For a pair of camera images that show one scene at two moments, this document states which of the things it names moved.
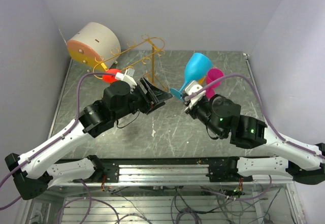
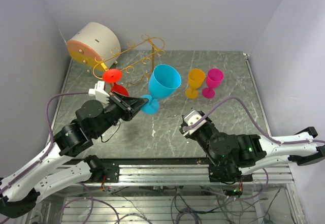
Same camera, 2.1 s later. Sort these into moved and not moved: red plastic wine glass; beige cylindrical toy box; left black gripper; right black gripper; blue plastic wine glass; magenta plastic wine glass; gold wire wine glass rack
Moved: right black gripper; blue plastic wine glass; left black gripper
Not moved: red plastic wine glass; gold wire wine glass rack; beige cylindrical toy box; magenta plastic wine glass
